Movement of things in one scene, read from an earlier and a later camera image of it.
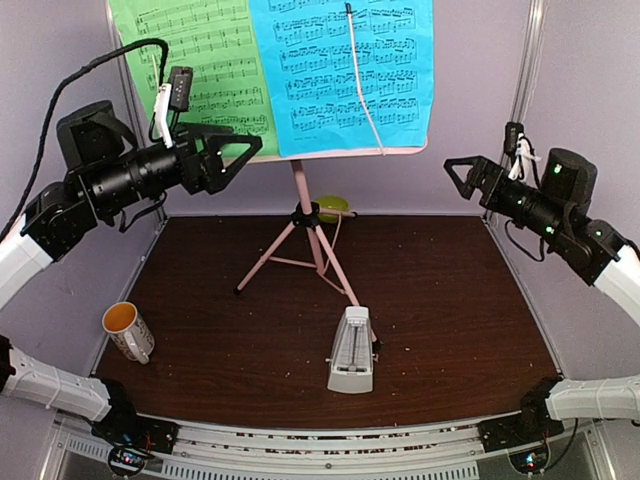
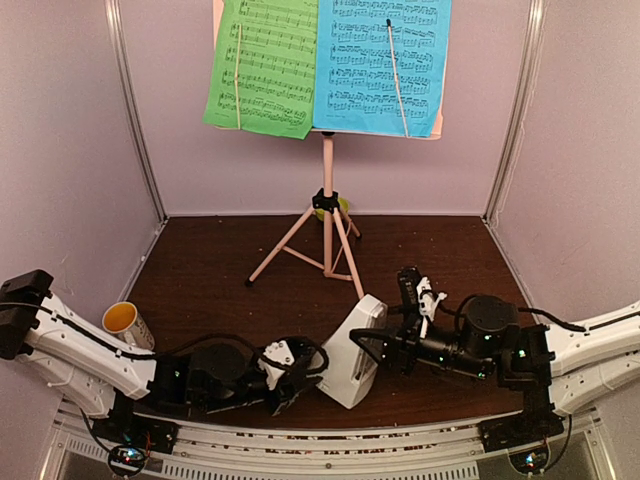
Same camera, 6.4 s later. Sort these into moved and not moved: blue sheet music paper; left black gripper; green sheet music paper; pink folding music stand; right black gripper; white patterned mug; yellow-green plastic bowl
Moved: right black gripper; green sheet music paper; blue sheet music paper; left black gripper; pink folding music stand
Not moved: white patterned mug; yellow-green plastic bowl
